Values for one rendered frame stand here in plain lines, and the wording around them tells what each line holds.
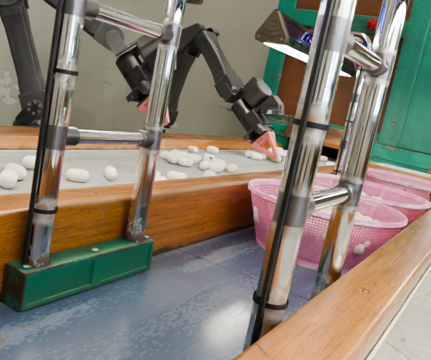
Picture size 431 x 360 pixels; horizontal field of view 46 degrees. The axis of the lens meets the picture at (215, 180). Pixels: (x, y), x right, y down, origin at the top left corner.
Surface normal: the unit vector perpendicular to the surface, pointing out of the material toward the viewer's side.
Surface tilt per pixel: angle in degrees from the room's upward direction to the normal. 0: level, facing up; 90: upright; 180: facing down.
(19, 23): 99
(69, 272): 90
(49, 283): 90
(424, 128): 90
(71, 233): 90
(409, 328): 0
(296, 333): 0
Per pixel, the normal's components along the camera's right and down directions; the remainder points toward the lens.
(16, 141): 0.73, -0.51
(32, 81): 0.16, -0.03
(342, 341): 0.19, -0.97
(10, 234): 0.85, 0.26
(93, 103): -0.43, 0.07
